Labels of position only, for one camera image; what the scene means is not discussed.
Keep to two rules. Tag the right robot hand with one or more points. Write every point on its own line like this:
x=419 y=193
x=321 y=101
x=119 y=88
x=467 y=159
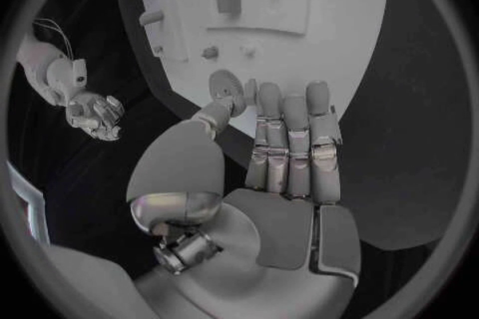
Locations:
x=95 y=115

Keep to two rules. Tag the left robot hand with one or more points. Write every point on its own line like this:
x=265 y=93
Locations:
x=284 y=235

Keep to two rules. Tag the white task board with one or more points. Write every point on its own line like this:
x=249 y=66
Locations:
x=336 y=26

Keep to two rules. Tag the short cylinder peg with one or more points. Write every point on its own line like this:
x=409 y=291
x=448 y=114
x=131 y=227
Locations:
x=150 y=17

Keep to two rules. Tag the small dark plug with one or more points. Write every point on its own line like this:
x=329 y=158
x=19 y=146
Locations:
x=210 y=52

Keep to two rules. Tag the round toothed gear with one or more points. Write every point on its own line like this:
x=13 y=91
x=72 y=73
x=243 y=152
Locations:
x=222 y=82

